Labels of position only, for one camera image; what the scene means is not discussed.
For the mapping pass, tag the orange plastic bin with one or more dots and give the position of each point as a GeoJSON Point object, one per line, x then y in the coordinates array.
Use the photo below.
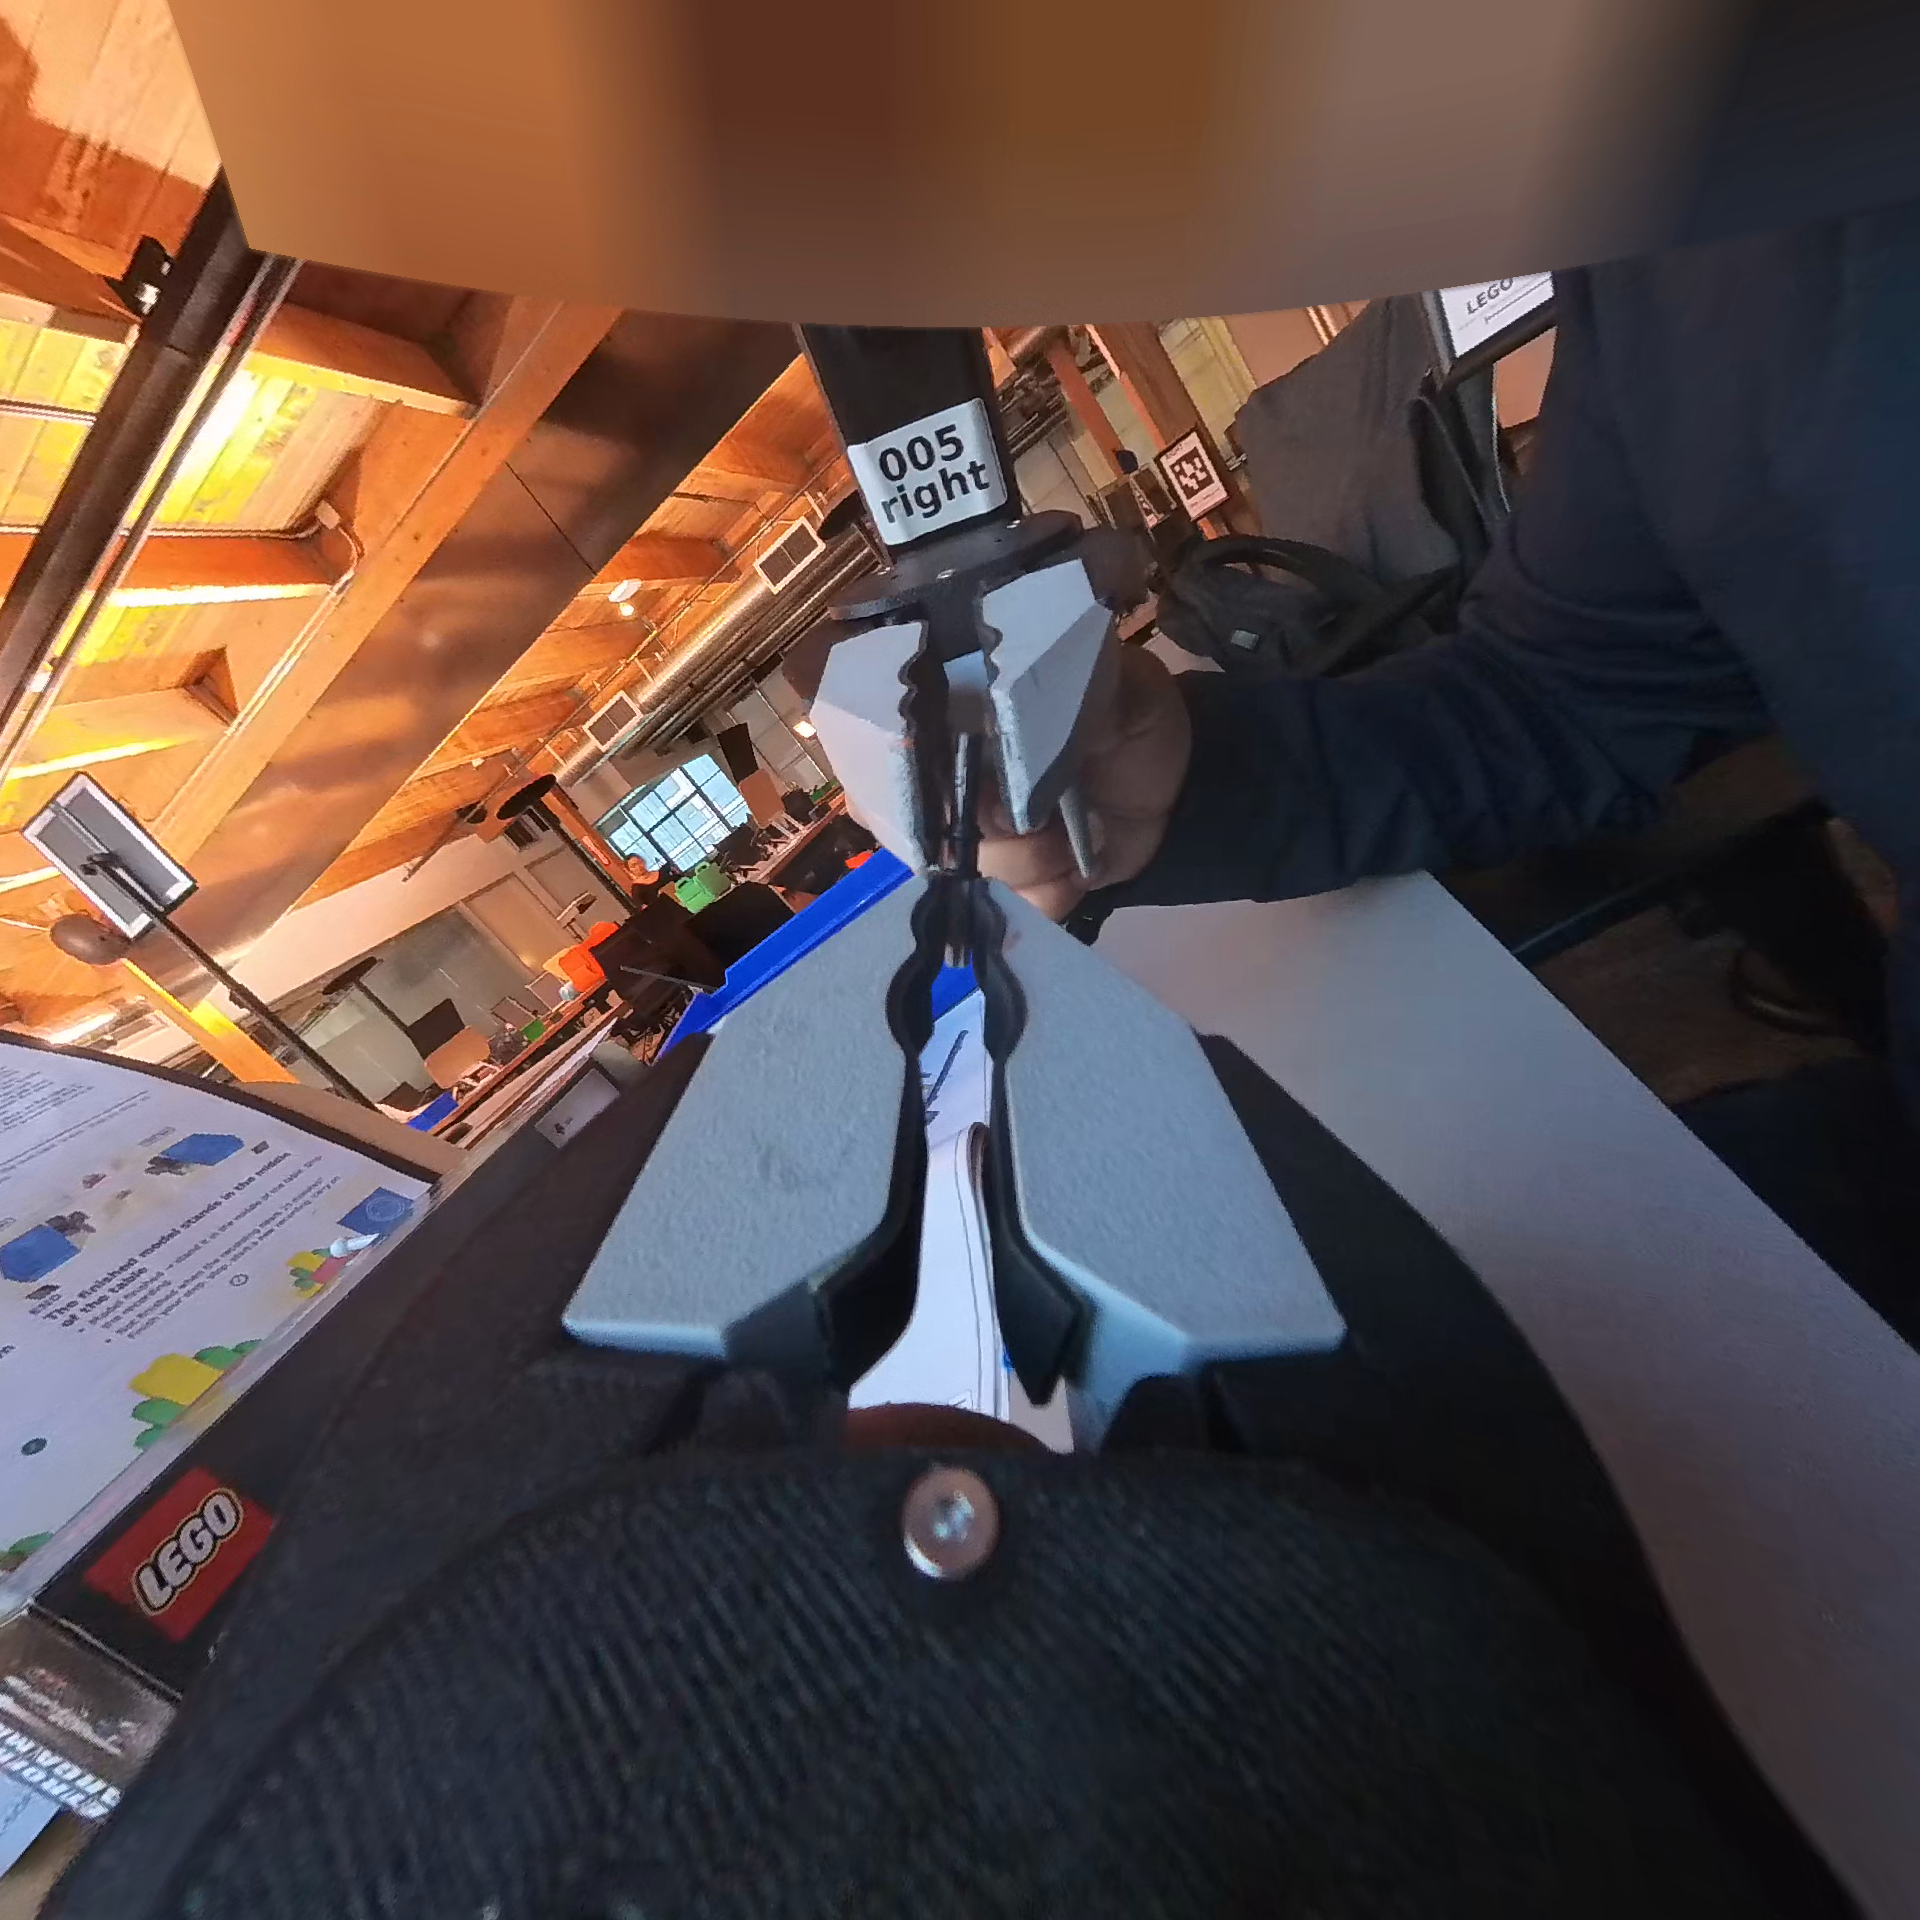
{"type": "Point", "coordinates": [585, 967]}

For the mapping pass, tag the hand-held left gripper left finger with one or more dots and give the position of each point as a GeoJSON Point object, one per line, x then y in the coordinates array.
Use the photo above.
{"type": "Point", "coordinates": [751, 1184]}

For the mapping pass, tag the black monitor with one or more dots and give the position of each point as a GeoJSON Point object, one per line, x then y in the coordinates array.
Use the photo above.
{"type": "Point", "coordinates": [692, 939]}

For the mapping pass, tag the white panel device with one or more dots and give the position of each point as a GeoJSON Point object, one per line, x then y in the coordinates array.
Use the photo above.
{"type": "Point", "coordinates": [108, 853]}

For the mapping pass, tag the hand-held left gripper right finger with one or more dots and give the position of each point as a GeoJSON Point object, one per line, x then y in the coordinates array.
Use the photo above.
{"type": "Point", "coordinates": [1156, 1184]}

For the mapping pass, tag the large blue plastic bin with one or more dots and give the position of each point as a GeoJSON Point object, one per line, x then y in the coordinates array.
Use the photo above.
{"type": "Point", "coordinates": [819, 916]}

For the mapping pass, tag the person's right hand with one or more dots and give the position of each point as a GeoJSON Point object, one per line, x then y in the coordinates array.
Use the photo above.
{"type": "Point", "coordinates": [1141, 765]}

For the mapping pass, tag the small blue bin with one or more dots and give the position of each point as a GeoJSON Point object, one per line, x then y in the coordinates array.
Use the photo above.
{"type": "Point", "coordinates": [433, 1118]}

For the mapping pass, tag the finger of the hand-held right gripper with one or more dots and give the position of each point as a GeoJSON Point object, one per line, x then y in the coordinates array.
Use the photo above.
{"type": "Point", "coordinates": [869, 735]}
{"type": "Point", "coordinates": [1049, 676]}

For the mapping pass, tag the person's torso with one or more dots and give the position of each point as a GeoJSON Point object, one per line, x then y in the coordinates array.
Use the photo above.
{"type": "Point", "coordinates": [1725, 452]}

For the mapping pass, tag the lego instruction booklet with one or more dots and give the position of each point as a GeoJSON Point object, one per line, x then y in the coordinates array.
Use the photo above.
{"type": "Point", "coordinates": [955, 1277]}

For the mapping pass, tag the black stand pole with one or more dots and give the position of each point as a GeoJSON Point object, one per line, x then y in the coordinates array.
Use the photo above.
{"type": "Point", "coordinates": [225, 974]}

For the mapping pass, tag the green plastic bin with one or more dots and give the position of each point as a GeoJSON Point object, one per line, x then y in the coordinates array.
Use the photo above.
{"type": "Point", "coordinates": [700, 890]}

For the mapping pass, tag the person's right forearm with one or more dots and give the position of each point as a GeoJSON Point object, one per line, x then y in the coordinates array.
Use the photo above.
{"type": "Point", "coordinates": [1440, 750]}

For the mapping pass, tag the white printed sign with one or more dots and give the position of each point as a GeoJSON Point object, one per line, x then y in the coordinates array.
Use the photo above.
{"type": "Point", "coordinates": [1493, 308]}

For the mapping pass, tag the fiducial marker sign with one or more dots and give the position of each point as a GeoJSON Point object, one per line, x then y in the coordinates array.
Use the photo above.
{"type": "Point", "coordinates": [1196, 477]}

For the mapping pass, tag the small lego connector piece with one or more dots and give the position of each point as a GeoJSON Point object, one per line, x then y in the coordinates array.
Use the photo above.
{"type": "Point", "coordinates": [961, 811]}

